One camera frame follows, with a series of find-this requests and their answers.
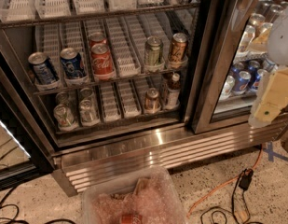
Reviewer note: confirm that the clear plastic bin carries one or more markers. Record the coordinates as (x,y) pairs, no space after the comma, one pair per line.
(148,193)

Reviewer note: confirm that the silver can front right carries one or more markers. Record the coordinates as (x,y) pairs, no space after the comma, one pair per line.
(87,112)

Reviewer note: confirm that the silver can rear left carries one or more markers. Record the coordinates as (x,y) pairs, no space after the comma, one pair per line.
(62,98)

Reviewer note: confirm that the green soda can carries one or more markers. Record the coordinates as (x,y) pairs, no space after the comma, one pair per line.
(153,50)

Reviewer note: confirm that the brown can lower shelf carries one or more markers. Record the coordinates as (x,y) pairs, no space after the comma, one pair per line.
(151,101)

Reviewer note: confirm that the dark blue pepsi can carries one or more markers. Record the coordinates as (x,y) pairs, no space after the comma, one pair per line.
(72,63)

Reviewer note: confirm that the orange soda can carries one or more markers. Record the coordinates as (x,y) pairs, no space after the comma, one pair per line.
(178,47)

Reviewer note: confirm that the red cola can front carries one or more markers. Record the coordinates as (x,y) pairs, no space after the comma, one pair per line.
(101,59)

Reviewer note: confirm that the steel fridge cabinet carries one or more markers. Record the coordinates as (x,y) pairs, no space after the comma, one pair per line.
(126,137)

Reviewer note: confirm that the red can in bin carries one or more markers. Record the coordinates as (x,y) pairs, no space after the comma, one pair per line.
(131,219)

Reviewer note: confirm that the brown bottle white cap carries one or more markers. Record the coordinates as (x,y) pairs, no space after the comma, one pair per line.
(173,90)

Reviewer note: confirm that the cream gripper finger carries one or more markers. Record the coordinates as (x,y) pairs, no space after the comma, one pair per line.
(272,95)

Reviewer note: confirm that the silver can rear right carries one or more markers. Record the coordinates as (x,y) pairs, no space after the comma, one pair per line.
(86,93)

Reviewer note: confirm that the blue tape cross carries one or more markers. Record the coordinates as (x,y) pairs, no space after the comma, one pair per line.
(272,155)

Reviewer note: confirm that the red cola can rear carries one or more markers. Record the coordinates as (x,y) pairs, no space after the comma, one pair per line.
(97,38)

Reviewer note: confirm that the light blue soda can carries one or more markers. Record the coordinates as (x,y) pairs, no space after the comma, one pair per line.
(43,68)

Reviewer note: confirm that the black power adapter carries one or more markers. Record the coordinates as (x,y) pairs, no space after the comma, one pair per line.
(246,179)

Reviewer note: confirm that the glass fridge door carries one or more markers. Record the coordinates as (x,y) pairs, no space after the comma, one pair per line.
(237,59)

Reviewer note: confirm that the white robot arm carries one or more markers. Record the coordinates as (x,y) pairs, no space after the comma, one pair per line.
(277,52)

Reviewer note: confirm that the silver green can front left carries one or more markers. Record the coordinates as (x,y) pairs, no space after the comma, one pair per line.
(64,117)

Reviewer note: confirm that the red cola can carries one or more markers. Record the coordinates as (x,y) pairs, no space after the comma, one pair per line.
(97,38)
(101,59)

